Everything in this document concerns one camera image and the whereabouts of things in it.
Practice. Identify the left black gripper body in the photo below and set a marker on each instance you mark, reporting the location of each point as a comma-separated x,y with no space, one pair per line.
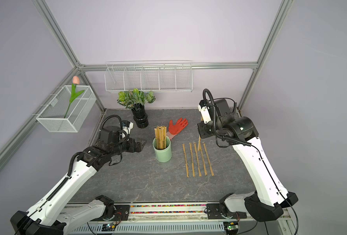
129,146

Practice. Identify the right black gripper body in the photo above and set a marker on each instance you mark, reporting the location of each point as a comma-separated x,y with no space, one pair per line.
208,129

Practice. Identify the brown paper straw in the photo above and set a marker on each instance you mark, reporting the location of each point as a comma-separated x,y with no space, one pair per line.
185,159
192,159
203,161
209,162
197,158
199,141

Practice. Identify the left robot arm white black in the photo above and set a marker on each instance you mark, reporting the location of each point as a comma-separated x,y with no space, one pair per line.
83,165

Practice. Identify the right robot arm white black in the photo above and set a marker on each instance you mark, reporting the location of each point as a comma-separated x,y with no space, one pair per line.
269,199

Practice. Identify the bundle of brown paper straws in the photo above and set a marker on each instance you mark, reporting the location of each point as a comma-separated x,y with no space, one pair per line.
161,137

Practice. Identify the mint green storage cup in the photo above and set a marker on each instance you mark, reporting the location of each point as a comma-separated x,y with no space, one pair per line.
165,154

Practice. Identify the black plant pot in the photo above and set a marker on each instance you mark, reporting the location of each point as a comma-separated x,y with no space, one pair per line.
140,117

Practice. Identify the red hand-shaped scraper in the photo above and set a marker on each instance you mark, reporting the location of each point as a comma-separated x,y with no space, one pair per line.
174,129

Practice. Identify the green artificial plant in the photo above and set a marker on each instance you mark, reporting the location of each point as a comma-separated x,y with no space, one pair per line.
135,99

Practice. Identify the white mesh basket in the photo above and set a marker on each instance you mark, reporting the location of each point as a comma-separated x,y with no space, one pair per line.
52,115

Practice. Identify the pink artificial tulip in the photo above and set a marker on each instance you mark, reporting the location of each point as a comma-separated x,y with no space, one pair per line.
74,93

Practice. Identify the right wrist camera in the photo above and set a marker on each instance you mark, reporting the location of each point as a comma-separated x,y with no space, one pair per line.
220,106

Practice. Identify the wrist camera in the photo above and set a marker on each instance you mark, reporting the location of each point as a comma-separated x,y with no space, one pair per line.
220,106
115,134

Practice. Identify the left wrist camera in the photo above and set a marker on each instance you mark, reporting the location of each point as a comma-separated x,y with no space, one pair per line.
115,134

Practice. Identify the white wire wall shelf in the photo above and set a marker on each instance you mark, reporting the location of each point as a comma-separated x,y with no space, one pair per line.
155,76

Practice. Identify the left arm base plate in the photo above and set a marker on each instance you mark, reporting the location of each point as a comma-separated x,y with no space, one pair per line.
115,213

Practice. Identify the aluminium front rail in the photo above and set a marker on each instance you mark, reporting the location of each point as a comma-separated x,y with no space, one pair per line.
143,215

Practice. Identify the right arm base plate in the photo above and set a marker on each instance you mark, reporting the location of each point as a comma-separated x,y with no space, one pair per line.
219,211

